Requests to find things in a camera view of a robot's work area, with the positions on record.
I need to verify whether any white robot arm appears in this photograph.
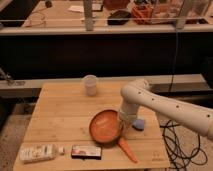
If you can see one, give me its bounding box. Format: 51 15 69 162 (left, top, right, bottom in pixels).
118 79 213 141

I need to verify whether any black cable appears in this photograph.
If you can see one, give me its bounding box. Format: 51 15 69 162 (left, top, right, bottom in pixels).
159 119 209 171

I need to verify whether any clear plastic cup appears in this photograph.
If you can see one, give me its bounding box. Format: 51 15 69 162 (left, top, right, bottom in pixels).
83 75 98 96

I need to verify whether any black rectangular box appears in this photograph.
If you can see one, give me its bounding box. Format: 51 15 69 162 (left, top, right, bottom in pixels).
71 145 102 160

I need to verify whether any grey metal post right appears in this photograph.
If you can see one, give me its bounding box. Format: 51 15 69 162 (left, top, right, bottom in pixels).
175 0 192 29

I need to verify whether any grey metal post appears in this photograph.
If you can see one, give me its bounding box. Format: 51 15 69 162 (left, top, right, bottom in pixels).
175 0 192 29
83 0 93 31

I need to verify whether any orange ceramic bowl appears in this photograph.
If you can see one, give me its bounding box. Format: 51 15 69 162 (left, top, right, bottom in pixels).
89 110 122 144

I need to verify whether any blue sponge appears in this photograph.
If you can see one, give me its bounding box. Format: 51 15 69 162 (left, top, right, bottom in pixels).
132 119 145 131

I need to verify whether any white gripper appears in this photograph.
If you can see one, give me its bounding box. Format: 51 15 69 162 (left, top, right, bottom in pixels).
118 109 137 129

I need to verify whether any clear plastic bottle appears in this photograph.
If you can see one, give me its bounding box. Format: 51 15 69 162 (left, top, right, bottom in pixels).
19 144 65 163

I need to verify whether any orange basket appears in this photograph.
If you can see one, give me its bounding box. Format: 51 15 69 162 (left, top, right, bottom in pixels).
131 5 152 25

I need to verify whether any black pouch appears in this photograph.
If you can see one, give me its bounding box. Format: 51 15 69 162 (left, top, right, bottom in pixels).
107 10 131 25

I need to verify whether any orange toy carrot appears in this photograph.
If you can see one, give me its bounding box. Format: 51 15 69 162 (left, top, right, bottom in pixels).
118 138 138 163

